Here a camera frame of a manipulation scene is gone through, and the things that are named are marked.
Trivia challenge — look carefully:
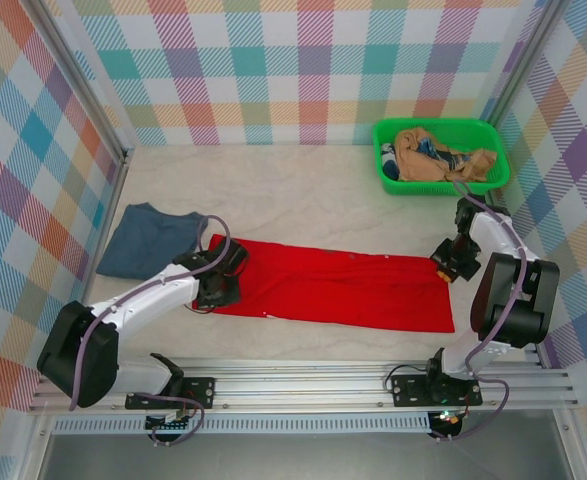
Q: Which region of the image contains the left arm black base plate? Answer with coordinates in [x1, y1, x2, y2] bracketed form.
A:
[125, 375, 217, 411]

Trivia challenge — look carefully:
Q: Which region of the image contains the folded blue t-shirt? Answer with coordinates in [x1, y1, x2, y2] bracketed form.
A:
[95, 202, 209, 281]

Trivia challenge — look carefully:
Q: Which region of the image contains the tan t-shirt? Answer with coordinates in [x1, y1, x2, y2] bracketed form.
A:
[393, 128, 498, 184]

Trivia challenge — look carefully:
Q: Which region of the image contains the red t-shirt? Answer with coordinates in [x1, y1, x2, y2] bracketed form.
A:
[191, 233, 457, 335]

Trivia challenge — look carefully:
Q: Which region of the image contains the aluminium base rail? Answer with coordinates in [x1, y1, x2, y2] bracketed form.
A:
[27, 354, 582, 416]

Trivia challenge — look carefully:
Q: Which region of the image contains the white slotted cable duct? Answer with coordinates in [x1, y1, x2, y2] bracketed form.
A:
[52, 417, 434, 435]

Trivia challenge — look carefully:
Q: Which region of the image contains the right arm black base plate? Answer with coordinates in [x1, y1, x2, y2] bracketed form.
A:
[390, 372, 484, 409]

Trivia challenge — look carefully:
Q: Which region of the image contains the small circuit board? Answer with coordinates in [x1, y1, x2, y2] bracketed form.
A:
[145, 407, 194, 434]
[430, 409, 467, 439]

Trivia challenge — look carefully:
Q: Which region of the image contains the aluminium frame post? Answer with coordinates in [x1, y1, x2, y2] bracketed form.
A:
[470, 0, 572, 156]
[22, 0, 134, 166]

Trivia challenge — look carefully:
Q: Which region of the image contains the green plastic basket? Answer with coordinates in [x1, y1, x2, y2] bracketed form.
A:
[372, 117, 512, 197]

